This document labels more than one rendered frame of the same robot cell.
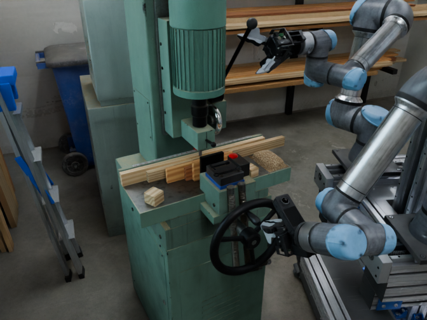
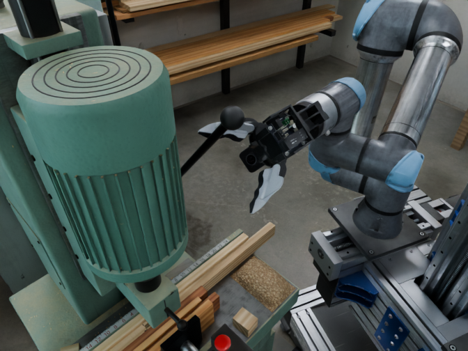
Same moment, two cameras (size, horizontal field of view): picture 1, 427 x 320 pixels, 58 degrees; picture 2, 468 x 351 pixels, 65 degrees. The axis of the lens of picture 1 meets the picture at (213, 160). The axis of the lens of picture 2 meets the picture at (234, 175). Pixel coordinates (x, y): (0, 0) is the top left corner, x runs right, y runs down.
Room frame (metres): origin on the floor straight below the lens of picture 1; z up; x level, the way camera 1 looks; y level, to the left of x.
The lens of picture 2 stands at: (0.81, 0.00, 1.69)
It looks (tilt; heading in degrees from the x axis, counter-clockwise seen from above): 40 degrees down; 344
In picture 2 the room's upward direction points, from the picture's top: straight up
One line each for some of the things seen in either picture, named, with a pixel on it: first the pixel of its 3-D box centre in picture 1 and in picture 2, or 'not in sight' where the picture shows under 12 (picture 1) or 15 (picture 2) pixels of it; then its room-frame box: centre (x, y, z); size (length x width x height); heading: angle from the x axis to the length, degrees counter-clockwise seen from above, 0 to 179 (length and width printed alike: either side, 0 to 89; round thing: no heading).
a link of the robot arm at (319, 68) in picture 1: (319, 71); (335, 147); (1.36, -0.38, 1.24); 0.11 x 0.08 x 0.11; 42
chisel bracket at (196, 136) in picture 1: (197, 134); (146, 287); (1.27, 0.06, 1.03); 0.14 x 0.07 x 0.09; 29
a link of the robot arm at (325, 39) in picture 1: (319, 42); (336, 104); (1.37, -0.37, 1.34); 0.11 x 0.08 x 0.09; 119
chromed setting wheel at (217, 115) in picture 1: (213, 119); not in sight; (1.43, 0.00, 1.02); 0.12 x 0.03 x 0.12; 29
